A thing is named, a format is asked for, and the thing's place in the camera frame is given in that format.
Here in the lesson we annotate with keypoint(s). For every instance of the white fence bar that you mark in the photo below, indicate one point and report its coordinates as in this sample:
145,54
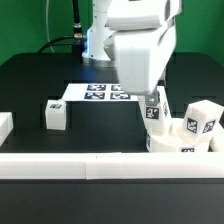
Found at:
91,166
6,125

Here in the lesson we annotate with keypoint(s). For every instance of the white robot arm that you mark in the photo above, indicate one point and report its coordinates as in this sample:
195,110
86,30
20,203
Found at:
110,16

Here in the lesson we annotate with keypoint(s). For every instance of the white sheet with tags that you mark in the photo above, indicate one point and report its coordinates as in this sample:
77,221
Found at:
96,92

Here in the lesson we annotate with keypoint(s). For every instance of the white round stool seat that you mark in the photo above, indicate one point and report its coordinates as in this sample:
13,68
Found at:
171,142

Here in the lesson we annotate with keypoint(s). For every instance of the white front fence bar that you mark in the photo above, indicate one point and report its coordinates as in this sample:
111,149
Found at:
91,166

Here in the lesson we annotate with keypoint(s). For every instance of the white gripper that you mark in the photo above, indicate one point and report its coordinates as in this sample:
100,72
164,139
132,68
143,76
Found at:
141,57

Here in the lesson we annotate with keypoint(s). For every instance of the white left fence bar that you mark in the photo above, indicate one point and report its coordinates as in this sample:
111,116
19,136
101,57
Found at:
6,125

